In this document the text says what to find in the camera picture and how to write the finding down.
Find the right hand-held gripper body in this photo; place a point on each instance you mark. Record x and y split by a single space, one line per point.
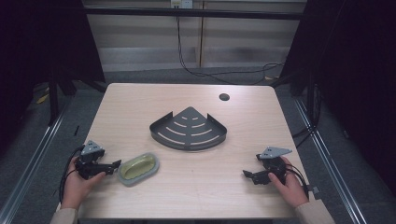
271 165

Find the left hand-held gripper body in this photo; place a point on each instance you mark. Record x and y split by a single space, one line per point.
91 161

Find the grey oval soap dish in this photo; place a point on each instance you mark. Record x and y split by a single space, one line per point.
138 169

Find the dark metal corner shelf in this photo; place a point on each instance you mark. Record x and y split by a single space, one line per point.
189 130

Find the person's left hand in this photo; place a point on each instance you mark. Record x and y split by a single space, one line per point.
76 186

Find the person's right hand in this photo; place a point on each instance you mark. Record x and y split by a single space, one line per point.
289 186

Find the black metal stand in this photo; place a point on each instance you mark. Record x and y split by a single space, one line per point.
53 99

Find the black table grommet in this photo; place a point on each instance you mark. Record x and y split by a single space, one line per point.
224 97

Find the dark curtain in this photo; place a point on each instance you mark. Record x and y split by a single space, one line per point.
348 77
40 56

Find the black horizontal bar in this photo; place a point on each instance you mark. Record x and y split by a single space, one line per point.
193 13

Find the aluminium floor rail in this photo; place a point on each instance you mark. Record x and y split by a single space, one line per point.
336 161
28 158

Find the white wall socket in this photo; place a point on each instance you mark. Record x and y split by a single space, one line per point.
181 3

